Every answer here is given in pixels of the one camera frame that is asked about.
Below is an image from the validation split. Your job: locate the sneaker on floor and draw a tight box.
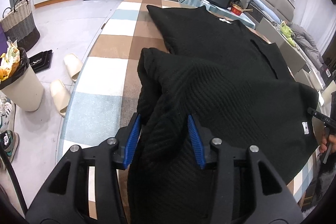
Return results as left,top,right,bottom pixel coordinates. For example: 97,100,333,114
1,96,19,162

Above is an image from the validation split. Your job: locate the cream slipper near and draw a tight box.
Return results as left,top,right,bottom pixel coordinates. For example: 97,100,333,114
50,80,71,117

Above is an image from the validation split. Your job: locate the beige trash bin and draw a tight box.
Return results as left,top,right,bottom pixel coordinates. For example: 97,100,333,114
1,47,45,112

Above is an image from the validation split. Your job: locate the woven laundry basket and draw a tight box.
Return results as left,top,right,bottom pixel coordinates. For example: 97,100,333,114
1,0,41,52

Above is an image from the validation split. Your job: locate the teal plaid side table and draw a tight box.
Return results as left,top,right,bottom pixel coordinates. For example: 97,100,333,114
179,0,256,30

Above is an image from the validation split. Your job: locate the cream slipper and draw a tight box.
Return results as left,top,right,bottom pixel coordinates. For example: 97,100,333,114
50,80,71,117
64,53,83,83

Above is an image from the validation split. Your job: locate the red instant noodle cup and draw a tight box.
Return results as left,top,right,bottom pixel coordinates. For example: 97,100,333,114
230,3,253,16

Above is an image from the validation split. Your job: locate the black flat box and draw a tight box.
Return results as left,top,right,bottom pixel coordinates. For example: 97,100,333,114
30,50,53,73

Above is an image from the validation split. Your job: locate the black knit sweater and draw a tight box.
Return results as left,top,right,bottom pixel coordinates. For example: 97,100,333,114
127,5,318,223

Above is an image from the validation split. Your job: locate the plaid checkered blanket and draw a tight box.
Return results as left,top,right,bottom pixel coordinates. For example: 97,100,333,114
61,0,315,215

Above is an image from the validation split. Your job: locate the cream slipper far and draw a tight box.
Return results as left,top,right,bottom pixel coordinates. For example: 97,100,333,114
64,53,83,83

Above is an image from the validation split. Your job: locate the right hand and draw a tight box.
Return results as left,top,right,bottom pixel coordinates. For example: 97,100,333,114
318,134,336,154

